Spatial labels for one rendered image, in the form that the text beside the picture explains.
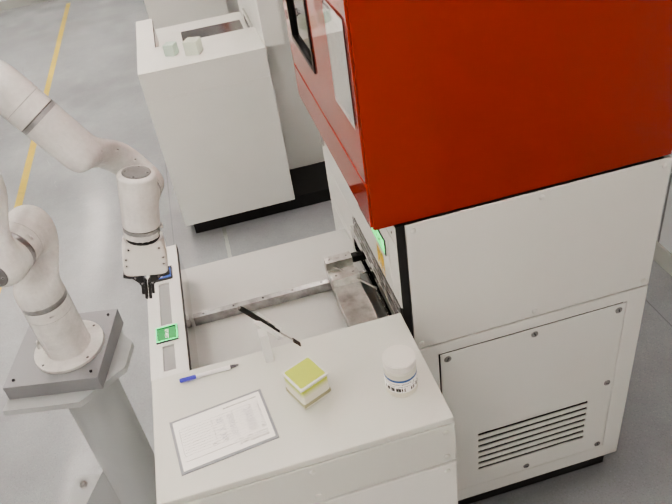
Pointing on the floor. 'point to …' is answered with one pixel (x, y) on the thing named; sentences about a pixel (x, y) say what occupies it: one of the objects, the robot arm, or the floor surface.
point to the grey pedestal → (105, 437)
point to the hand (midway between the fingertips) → (148, 288)
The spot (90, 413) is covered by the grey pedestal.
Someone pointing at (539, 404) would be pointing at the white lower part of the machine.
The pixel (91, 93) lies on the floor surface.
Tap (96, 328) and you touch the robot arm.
